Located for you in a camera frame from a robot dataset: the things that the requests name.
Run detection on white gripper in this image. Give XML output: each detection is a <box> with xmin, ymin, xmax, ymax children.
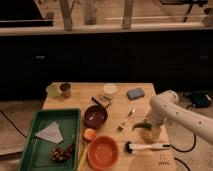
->
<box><xmin>144</xmin><ymin>121</ymin><xmax>162</xmax><ymax>140</ymax></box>

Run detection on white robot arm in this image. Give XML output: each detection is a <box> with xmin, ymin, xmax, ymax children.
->
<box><xmin>148</xmin><ymin>90</ymin><xmax>213</xmax><ymax>145</ymax></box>

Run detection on orange bowl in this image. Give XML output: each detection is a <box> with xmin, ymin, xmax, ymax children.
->
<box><xmin>87</xmin><ymin>136</ymin><xmax>119</xmax><ymax>171</ymax></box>

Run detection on purple bowl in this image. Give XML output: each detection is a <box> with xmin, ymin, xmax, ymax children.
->
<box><xmin>83</xmin><ymin>105</ymin><xmax>108</xmax><ymax>129</ymax></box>

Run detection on black and white dish brush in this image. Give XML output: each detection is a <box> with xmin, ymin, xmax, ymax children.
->
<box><xmin>125</xmin><ymin>141</ymin><xmax>171</xmax><ymax>154</ymax></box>

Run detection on metal fork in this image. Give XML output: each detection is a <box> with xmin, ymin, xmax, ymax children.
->
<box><xmin>117</xmin><ymin>108</ymin><xmax>135</xmax><ymax>132</ymax></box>

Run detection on blue sponge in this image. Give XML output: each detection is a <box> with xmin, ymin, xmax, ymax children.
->
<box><xmin>127</xmin><ymin>88</ymin><xmax>145</xmax><ymax>100</ymax></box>

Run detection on dark blue object on floor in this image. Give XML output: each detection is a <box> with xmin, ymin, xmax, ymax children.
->
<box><xmin>190</xmin><ymin>93</ymin><xmax>212</xmax><ymax>108</ymax></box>

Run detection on brown wooden block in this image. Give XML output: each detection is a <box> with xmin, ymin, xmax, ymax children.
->
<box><xmin>92</xmin><ymin>95</ymin><xmax>111</xmax><ymax>108</ymax></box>

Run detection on white cup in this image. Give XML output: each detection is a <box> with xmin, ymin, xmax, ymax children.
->
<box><xmin>103</xmin><ymin>83</ymin><xmax>117</xmax><ymax>99</ymax></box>

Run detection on orange fruit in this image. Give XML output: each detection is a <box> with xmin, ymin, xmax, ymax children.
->
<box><xmin>83</xmin><ymin>128</ymin><xmax>96</xmax><ymax>142</ymax></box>

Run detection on yellow banana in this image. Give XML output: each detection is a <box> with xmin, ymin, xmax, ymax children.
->
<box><xmin>76</xmin><ymin>144</ymin><xmax>88</xmax><ymax>171</ymax></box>

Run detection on bunch of red grapes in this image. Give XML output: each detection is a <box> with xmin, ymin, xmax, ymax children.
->
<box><xmin>51</xmin><ymin>144</ymin><xmax>75</xmax><ymax>163</ymax></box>

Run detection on brown cup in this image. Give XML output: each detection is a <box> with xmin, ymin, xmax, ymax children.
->
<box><xmin>60</xmin><ymin>83</ymin><xmax>71</xmax><ymax>98</ymax></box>

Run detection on white folded cloth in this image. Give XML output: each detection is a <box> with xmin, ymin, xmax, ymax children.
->
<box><xmin>35</xmin><ymin>122</ymin><xmax>63</xmax><ymax>144</ymax></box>

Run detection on yellow-green cup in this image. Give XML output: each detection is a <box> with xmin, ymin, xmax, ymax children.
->
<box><xmin>46</xmin><ymin>84</ymin><xmax>60</xmax><ymax>98</ymax></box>

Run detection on green plastic tray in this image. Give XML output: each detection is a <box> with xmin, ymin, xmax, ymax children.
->
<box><xmin>18</xmin><ymin>108</ymin><xmax>81</xmax><ymax>171</ymax></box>

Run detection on black cable right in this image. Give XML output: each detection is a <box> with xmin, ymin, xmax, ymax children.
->
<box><xmin>170</xmin><ymin>104</ymin><xmax>198</xmax><ymax>171</ymax></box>

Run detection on black cable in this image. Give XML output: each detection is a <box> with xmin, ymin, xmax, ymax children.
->
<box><xmin>170</xmin><ymin>104</ymin><xmax>198</xmax><ymax>171</ymax></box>
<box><xmin>0</xmin><ymin>110</ymin><xmax>28</xmax><ymax>139</ymax></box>

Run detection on black cable left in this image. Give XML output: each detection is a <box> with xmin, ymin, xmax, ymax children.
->
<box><xmin>0</xmin><ymin>110</ymin><xmax>28</xmax><ymax>139</ymax></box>

